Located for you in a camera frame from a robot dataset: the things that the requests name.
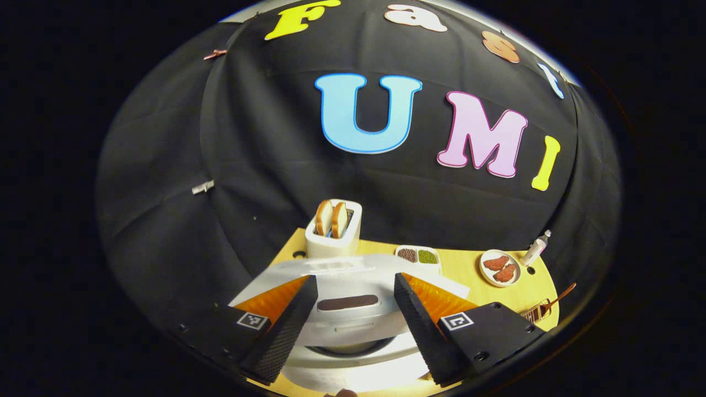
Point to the red meat piece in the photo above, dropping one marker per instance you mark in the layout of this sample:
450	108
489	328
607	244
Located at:
496	263
506	273

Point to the white round plate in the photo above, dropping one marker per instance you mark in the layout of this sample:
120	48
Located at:
485	273

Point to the white toaster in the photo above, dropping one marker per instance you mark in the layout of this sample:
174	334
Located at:
331	247

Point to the clear bottle with pink label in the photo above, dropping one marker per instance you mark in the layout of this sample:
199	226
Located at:
534	252

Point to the black backdrop cloth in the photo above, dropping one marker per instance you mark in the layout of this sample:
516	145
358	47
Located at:
248	165

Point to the toasted bread slice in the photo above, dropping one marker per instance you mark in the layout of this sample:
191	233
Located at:
323	218
340	220

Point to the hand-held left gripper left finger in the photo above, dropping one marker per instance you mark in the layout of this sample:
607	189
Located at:
284	331

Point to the red cloth clip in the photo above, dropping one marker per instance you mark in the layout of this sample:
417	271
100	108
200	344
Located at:
215	54

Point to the brown wooden spoon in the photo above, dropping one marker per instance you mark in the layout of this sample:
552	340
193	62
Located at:
562	292

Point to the white divided dish of beans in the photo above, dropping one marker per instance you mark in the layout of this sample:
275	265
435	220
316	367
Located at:
417	255

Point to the white rice cooker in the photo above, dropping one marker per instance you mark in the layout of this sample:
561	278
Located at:
353	325

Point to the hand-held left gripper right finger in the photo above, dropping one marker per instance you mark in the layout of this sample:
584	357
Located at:
424	336

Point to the silver cloth clip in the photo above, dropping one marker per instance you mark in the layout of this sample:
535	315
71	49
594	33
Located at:
203	187

